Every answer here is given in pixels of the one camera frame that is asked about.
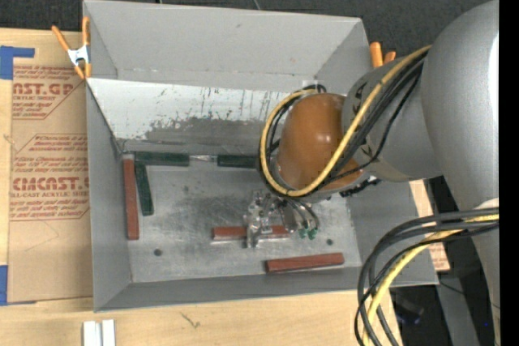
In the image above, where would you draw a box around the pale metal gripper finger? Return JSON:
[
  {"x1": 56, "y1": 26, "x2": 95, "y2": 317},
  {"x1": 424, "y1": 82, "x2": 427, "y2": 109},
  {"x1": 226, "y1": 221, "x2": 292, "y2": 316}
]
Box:
[
  {"x1": 247, "y1": 192, "x2": 275, "y2": 224},
  {"x1": 243, "y1": 221, "x2": 274, "y2": 250}
]

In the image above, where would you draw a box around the red-brown block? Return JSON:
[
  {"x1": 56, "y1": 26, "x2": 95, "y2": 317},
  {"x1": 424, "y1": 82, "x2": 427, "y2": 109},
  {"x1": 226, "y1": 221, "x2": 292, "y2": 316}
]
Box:
[
  {"x1": 212, "y1": 225, "x2": 291, "y2": 242},
  {"x1": 265, "y1": 252, "x2": 345, "y2": 275},
  {"x1": 122, "y1": 157, "x2": 141, "y2": 241}
]

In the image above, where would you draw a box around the dark green flat block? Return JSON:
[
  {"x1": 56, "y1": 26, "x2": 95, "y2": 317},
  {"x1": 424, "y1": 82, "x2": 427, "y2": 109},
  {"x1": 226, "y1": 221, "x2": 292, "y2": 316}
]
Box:
[
  {"x1": 135, "y1": 151, "x2": 191, "y2": 168},
  {"x1": 134, "y1": 162, "x2": 156, "y2": 217},
  {"x1": 217, "y1": 154, "x2": 261, "y2": 169}
]

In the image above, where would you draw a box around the grey metal bin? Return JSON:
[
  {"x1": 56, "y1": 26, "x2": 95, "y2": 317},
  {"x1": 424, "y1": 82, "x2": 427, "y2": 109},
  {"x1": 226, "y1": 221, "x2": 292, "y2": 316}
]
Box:
[{"x1": 82, "y1": 0, "x2": 440, "y2": 313}]

